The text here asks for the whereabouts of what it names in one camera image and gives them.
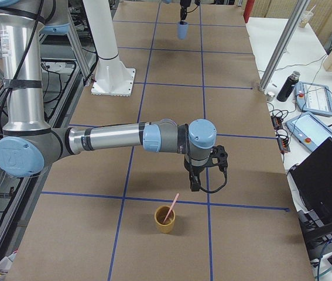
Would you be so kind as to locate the black water bottle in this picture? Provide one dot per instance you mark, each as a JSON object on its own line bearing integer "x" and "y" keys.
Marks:
{"x": 288, "y": 86}

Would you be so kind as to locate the blue plastic cup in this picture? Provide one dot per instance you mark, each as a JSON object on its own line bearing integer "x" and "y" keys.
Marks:
{"x": 182, "y": 29}

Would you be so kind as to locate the yellow-brown cup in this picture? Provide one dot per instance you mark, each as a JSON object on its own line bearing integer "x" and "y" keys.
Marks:
{"x": 159, "y": 216}

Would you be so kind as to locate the blue teach pendant far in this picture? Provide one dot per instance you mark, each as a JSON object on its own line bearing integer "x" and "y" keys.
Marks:
{"x": 314, "y": 98}

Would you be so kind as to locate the blue teach pendant near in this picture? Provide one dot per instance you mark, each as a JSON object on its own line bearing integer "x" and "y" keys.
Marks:
{"x": 309, "y": 130}

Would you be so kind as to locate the pink chopstick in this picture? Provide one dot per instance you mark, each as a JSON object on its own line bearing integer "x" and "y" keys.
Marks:
{"x": 171, "y": 208}

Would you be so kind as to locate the black laptop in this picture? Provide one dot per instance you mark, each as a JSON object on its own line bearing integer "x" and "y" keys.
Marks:
{"x": 313, "y": 179}

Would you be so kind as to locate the blue teach pendant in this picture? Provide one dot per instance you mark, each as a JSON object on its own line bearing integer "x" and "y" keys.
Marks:
{"x": 314, "y": 98}
{"x": 309, "y": 130}

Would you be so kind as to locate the white camera pillar with base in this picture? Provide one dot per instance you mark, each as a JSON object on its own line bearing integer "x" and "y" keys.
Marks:
{"x": 111, "y": 75}

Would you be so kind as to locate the small silver cylinder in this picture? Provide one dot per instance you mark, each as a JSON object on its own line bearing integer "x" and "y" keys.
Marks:
{"x": 270, "y": 96}

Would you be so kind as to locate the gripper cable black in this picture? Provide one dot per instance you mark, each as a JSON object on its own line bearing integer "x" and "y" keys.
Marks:
{"x": 215, "y": 181}

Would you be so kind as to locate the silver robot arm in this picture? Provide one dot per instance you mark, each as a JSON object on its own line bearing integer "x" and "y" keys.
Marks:
{"x": 29, "y": 143}

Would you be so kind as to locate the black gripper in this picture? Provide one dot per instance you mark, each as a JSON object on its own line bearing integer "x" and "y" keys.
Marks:
{"x": 184, "y": 9}
{"x": 192, "y": 170}

